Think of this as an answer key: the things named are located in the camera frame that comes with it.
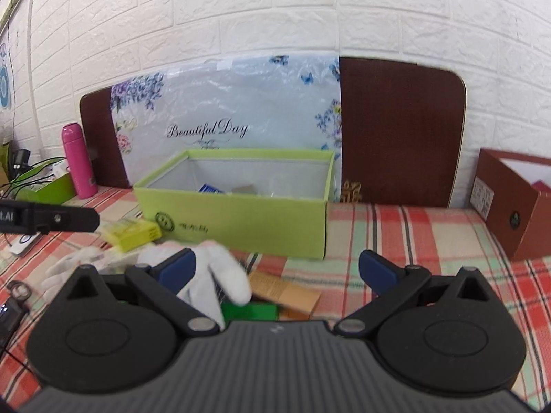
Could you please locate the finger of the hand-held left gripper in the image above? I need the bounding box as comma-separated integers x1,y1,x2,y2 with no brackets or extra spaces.
48,206,101,231

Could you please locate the black electronic device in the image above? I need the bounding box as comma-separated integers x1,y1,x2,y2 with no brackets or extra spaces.
0,281,32,341

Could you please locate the dark brown wooden headboard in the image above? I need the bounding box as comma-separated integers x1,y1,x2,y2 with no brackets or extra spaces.
79,56,468,209

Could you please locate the green printed packet box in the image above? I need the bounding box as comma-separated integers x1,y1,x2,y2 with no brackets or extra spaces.
221,302,280,322

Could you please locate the white flat device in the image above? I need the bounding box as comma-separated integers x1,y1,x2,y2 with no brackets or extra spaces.
9,233,40,255

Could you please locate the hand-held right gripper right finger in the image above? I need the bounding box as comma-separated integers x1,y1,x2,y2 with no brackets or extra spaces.
336,250,491,338

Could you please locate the green tray with cables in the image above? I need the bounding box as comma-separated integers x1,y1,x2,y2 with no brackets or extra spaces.
0,158,67,196

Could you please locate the small green open box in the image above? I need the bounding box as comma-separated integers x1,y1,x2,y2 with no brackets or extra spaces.
17,172,77,205

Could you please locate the floral printed plastic bag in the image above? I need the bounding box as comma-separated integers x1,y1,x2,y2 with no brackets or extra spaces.
110,54,343,203

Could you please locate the tan cardboard box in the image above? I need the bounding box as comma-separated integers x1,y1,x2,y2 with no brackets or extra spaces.
249,271,322,316

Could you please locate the white cloth glove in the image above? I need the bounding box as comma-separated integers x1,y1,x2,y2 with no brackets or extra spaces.
41,245,141,293
137,241,252,332

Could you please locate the light green storage box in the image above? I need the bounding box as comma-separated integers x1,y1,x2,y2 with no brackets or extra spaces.
133,148,336,261

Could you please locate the yellow small box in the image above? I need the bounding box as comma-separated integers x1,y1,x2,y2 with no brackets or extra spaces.
99,217,163,254

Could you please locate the white wall cable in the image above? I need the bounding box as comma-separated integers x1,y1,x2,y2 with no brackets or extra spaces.
26,0,49,156

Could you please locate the red plaid blanket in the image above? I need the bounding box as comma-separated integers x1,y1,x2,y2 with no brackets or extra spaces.
0,185,551,411

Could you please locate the pink thermos bottle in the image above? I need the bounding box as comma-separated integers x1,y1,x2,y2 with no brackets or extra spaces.
61,123,99,199

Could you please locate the brown cardboard box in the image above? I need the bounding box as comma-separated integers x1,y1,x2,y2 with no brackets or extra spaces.
469,147,551,262

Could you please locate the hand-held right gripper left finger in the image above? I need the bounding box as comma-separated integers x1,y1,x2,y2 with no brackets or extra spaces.
60,248,221,337

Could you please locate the blue wall sticker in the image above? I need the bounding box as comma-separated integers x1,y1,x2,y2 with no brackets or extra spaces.
0,43,13,110

